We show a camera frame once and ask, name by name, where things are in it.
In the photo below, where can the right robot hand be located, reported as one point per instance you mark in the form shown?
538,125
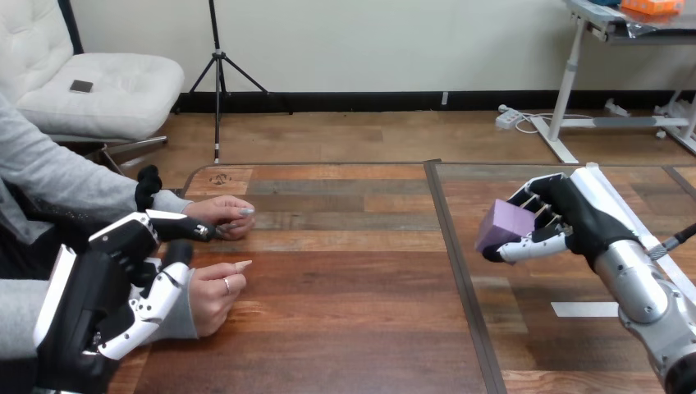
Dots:
587,217

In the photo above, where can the person's hand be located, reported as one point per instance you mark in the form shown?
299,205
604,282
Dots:
212,296
220,209

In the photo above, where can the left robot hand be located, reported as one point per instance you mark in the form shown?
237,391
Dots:
98,293

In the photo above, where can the purple block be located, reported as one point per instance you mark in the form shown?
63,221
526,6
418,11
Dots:
503,225

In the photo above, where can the person's forearm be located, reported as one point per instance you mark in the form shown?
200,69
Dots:
19,321
65,163

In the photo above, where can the person's body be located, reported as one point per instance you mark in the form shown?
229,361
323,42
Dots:
32,255

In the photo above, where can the white power strip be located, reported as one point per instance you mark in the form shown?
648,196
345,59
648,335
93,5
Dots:
508,118

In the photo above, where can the white desk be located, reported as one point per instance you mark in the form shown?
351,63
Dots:
568,81

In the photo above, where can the black tripod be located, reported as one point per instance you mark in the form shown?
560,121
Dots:
218,65

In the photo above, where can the white cushioned chair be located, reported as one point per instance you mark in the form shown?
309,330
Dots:
103,92

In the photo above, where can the dark smartphone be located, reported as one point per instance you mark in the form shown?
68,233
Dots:
81,86

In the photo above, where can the orange thing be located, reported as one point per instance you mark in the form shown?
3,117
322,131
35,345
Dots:
652,6

